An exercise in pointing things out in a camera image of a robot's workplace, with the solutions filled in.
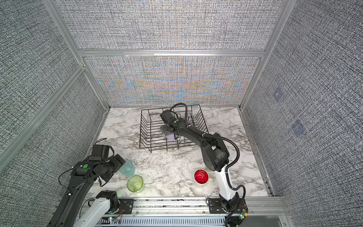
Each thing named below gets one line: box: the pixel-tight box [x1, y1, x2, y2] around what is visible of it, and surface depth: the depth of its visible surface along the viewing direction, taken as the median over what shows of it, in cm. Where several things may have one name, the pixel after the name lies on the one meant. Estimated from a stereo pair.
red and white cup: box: [193, 168, 210, 187], surface depth 79 cm
